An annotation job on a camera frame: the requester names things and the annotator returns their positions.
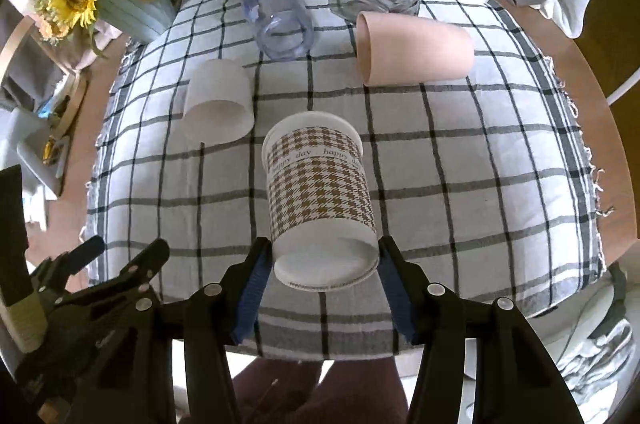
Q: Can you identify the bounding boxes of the pink cup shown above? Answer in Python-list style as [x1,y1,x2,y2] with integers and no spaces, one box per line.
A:
[354,11,475,87]

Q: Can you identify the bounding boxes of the pale blue ribbed vase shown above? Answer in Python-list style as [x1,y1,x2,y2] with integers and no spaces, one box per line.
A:
[94,0,179,45]

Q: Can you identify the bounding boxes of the person's dark red pants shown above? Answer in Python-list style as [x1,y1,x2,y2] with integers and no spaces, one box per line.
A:
[227,353,408,424]

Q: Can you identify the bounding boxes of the clear plastic cup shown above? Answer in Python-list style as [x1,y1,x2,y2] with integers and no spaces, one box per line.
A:
[241,0,315,62]

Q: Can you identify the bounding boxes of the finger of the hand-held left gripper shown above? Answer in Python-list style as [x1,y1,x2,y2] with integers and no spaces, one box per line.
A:
[116,239,171,302]
[30,235,107,279]

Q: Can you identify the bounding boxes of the checked tablecloth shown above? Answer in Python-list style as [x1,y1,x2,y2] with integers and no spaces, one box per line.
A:
[82,0,617,361]

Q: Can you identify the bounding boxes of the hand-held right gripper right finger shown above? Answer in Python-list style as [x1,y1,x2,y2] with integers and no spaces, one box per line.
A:
[378,235,584,424]

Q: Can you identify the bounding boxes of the crumpled grey white cloth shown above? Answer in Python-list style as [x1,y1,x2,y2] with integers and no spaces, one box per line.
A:
[552,261,640,407]

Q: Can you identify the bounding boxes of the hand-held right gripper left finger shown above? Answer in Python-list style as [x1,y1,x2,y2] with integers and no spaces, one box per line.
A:
[75,236,274,424]

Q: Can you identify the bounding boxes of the white plastic object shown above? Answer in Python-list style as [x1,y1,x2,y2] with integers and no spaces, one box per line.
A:
[0,104,69,232]

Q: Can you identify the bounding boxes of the white paper cup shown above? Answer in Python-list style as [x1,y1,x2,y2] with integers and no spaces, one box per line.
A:
[180,58,256,145]

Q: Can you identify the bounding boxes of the brown houndstooth paper cup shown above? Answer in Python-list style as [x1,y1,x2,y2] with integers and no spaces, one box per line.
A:
[261,111,380,293]

